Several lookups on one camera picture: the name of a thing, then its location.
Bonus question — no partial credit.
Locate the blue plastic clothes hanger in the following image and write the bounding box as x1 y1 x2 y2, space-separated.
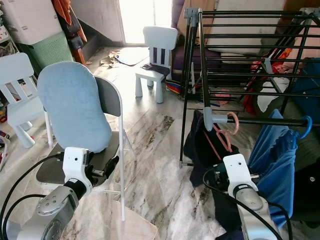
300 115 314 140

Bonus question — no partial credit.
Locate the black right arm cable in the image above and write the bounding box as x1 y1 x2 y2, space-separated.
202 167 286 240

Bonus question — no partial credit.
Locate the black garment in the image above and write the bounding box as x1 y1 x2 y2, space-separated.
292 127 320 223

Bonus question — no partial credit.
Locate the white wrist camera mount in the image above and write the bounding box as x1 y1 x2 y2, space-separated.
62 147 95 197
222 153 261 197

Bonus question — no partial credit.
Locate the bright blue garment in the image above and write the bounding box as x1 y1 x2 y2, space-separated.
217 109 301 240

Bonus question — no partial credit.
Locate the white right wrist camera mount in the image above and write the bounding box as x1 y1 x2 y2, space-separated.
222 153 261 197

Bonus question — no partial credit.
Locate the purple sofa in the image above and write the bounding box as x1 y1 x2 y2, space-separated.
170 0 201 83

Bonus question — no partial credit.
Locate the grey folding chair white frame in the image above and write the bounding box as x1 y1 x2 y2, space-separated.
36 75 128 223

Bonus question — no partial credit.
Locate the navy garment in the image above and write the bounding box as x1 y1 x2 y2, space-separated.
182 109 248 236

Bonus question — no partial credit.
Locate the black clothes drying rack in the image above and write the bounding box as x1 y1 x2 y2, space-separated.
179 7 320 167

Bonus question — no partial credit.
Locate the white plastic kids chair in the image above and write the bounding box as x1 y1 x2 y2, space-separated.
0 52 48 149
135 26 179 104

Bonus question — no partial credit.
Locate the orange garment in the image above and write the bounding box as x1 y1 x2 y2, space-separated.
52 0 87 43

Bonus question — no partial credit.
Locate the pale floor mat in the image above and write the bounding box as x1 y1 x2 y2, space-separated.
114 49 148 67

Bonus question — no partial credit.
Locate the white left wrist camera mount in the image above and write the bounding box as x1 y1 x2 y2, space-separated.
62 147 95 197

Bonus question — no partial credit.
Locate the blue chair cushion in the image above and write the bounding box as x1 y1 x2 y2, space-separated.
37 61 113 154

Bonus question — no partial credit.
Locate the pink plastic clothes hanger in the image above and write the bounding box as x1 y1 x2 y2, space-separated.
226 111 241 136

